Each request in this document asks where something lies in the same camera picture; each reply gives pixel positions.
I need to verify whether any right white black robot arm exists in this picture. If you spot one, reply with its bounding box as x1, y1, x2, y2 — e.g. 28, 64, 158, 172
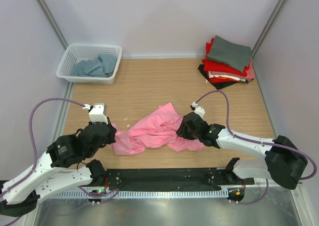
176, 112, 308, 190

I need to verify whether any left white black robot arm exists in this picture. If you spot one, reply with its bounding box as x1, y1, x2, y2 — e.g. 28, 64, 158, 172
0, 122, 117, 217

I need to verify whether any white folded t shirt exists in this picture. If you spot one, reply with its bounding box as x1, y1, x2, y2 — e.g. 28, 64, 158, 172
205, 74, 249, 83

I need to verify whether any red folded t shirt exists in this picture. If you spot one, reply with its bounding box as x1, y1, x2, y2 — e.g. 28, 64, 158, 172
202, 37, 248, 76

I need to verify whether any blue-grey t shirt in basket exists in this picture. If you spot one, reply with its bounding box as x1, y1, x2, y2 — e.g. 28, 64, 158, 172
70, 54, 117, 78

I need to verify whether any white plastic basket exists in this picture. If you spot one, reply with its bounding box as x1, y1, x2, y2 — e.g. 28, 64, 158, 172
56, 43, 122, 85

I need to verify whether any light pink folded t shirt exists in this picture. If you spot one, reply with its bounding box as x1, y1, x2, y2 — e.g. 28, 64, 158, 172
208, 60, 255, 81

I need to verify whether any grey folded t shirt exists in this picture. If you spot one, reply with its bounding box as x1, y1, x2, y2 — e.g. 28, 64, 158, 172
207, 35, 252, 72

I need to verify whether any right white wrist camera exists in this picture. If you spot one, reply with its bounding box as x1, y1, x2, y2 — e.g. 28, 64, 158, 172
190, 102, 205, 119

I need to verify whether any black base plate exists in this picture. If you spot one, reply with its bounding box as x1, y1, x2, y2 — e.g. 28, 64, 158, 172
96, 168, 255, 192

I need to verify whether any white slotted cable duct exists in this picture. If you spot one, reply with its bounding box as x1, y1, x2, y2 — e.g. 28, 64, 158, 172
50, 188, 229, 200

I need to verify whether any aluminium front rail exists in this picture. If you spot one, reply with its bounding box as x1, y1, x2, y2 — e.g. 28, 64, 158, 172
0, 166, 304, 190

